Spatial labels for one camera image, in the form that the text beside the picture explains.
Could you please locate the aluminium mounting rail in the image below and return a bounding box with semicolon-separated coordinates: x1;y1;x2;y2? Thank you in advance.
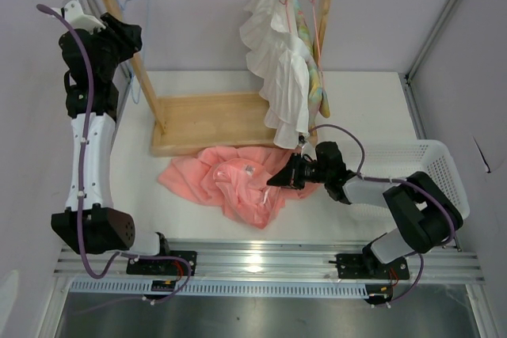
53;237;486;286

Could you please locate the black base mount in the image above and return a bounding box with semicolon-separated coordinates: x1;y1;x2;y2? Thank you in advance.
329;253;410;280
126;250;198;277

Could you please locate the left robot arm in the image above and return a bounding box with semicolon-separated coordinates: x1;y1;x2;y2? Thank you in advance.
51;13;172;275

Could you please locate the blue wire hanger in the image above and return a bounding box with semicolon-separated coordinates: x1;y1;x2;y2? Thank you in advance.
116;0;151;104

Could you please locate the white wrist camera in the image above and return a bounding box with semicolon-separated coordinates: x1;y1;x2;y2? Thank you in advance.
296;135;313;156
59;0;106;34

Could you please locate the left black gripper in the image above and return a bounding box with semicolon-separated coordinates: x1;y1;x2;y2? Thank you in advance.
86;13;143;81

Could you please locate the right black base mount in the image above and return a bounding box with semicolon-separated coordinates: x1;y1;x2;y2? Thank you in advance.
329;253;410;280

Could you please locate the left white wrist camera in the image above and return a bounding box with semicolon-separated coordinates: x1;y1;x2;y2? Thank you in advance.
59;0;106;34

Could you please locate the pink hanger with floral garment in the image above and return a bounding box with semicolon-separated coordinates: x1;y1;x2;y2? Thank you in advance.
296;0;328;89

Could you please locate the pink pleated skirt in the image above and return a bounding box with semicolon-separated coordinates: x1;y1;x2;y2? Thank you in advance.
158;146;319;230

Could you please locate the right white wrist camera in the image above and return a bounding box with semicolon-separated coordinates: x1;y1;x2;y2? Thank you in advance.
296;135;313;156

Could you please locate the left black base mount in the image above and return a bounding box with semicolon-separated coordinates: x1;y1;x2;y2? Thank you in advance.
126;250;198;277

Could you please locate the pastel floral garment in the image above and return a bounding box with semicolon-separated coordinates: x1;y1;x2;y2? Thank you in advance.
292;0;330;129

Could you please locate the white ruffled garment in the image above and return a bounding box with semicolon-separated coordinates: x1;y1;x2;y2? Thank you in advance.
239;0;310;149

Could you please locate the white plastic basket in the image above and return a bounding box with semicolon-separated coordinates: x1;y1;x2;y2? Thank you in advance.
339;139;470;226

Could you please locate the wooden clothes rack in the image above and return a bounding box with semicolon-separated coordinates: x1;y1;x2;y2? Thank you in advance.
102;0;332;157

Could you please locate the slotted cable duct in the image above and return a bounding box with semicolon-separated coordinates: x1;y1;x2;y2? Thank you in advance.
70;278;387;299

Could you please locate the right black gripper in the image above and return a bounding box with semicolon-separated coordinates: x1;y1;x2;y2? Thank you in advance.
268;153;330;190

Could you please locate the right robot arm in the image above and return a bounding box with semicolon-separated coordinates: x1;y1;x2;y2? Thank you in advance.
267;139;470;280

